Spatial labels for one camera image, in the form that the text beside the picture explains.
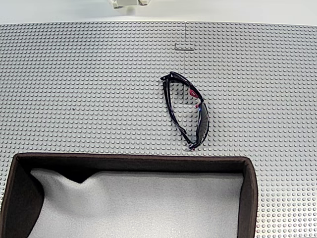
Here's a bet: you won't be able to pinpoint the black sunglasses with red accents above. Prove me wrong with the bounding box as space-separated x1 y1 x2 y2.
160 71 210 151

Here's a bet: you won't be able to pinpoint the brown woven bin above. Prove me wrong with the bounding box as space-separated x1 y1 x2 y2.
0 152 259 238

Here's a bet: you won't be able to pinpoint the small flat grey tile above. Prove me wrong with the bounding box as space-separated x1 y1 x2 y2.
174 42 195 52

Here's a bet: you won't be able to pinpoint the white foam sheet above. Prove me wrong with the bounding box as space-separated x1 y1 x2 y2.
27 168 245 238

